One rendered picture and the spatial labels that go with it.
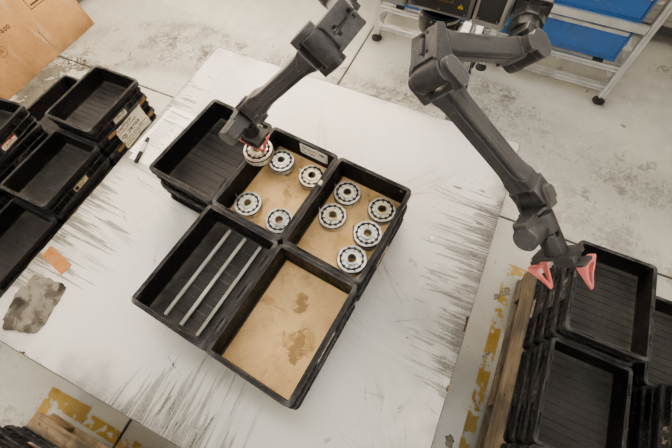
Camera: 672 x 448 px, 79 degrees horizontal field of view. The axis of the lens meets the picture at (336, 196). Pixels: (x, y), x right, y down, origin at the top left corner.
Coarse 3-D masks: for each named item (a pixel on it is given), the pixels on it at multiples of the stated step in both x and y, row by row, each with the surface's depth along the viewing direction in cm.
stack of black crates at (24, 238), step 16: (16, 208) 215; (32, 208) 209; (0, 224) 210; (16, 224) 216; (32, 224) 216; (48, 224) 204; (0, 240) 212; (16, 240) 212; (32, 240) 212; (48, 240) 208; (0, 256) 208; (16, 256) 207; (32, 256) 202; (0, 272) 203; (16, 272) 197; (0, 288) 193
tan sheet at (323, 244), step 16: (368, 192) 157; (352, 208) 154; (352, 224) 150; (304, 240) 148; (320, 240) 147; (336, 240) 147; (352, 240) 147; (320, 256) 144; (336, 256) 144; (368, 256) 144
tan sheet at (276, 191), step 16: (304, 160) 165; (256, 176) 162; (272, 176) 162; (288, 176) 161; (256, 192) 158; (272, 192) 158; (288, 192) 158; (304, 192) 158; (272, 208) 154; (288, 208) 154
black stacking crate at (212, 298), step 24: (216, 216) 149; (192, 240) 143; (216, 240) 148; (240, 240) 148; (264, 240) 140; (168, 264) 136; (192, 264) 144; (216, 264) 144; (240, 264) 144; (168, 288) 140; (192, 288) 140; (216, 288) 139; (240, 288) 139; (192, 336) 132
